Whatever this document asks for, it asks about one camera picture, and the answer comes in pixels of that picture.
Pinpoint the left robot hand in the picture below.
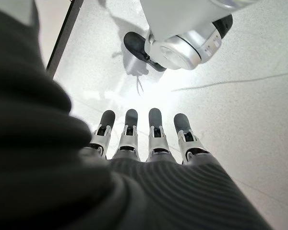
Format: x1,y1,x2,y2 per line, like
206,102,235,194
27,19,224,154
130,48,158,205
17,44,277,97
0,6,273,230

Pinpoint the white glossy cabinet door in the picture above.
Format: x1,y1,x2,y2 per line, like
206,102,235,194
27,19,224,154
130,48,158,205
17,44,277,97
14,0,74,72

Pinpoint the dark cabinet toe kick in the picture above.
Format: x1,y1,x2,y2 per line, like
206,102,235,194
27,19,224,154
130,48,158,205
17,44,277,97
46,0,85,78

